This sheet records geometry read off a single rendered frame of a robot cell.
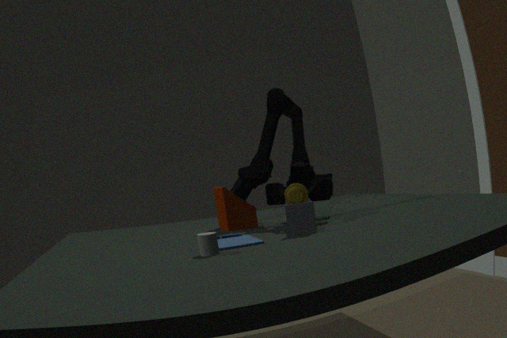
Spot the olive-yellow round plate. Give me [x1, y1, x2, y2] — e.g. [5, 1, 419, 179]
[284, 183, 308, 205]

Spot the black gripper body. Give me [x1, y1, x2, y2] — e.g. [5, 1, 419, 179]
[265, 178, 331, 205]

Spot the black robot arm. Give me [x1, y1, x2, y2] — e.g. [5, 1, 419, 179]
[230, 88, 334, 201]

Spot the grey cylinder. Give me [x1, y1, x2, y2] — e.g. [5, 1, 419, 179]
[197, 232, 219, 256]

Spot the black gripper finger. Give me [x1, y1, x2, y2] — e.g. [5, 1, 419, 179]
[308, 180, 322, 201]
[273, 184, 285, 205]

